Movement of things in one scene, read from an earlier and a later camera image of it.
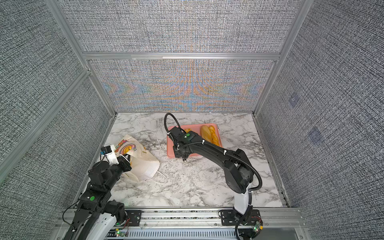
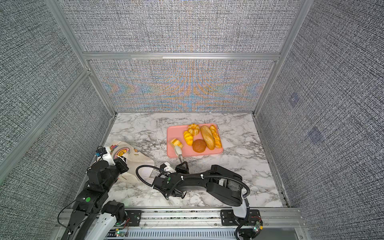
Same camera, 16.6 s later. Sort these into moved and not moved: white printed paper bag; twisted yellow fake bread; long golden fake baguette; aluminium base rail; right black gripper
Moved: right black gripper; white printed paper bag
Not moved: twisted yellow fake bread; long golden fake baguette; aluminium base rail
